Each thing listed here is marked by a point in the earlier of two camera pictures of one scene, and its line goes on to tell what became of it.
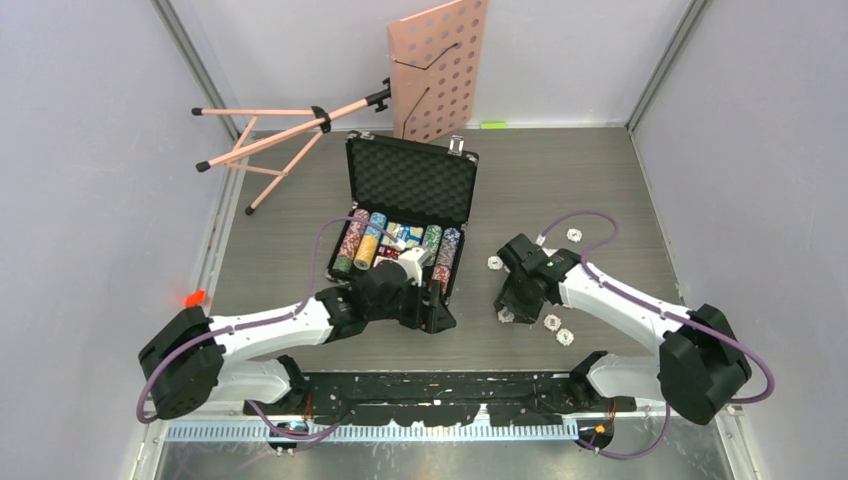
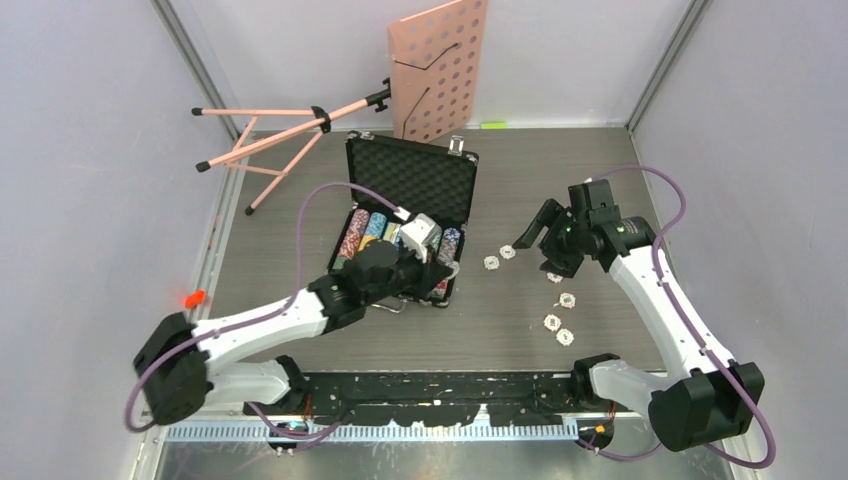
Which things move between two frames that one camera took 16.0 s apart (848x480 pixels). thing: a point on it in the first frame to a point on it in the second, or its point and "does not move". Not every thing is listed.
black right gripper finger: (507, 296) to (545, 216)
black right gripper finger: (528, 310) to (564, 264)
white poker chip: (494, 263) does not move
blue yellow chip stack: (367, 248) does not move
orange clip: (196, 298) does not move
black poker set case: (403, 193) does not move
